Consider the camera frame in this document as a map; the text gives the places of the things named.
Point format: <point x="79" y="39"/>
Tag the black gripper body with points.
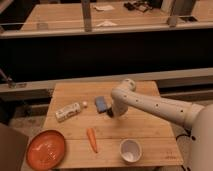
<point x="110" y="112"/>

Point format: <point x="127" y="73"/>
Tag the blue eraser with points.
<point x="101" y="104"/>

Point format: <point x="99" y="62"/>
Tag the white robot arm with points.
<point x="197" y="119"/>

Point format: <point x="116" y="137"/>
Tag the orange carrot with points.
<point x="92" y="139"/>

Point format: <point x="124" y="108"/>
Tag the wooden table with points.
<point x="159" y="147"/>

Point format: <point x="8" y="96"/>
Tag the white plastic bottle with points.
<point x="70" y="110"/>

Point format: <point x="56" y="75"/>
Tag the white cup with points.
<point x="130" y="151"/>

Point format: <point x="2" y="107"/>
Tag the orange plate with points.
<point x="46" y="150"/>

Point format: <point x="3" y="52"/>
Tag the white paper on far table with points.
<point x="106" y="24"/>

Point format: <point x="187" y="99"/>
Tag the dark objects on far table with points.
<point x="139" y="5"/>

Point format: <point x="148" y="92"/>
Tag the metal post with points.
<point x="177" y="9"/>
<point x="86" y="15"/>

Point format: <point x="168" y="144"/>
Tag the metal post right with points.
<point x="177" y="9"/>

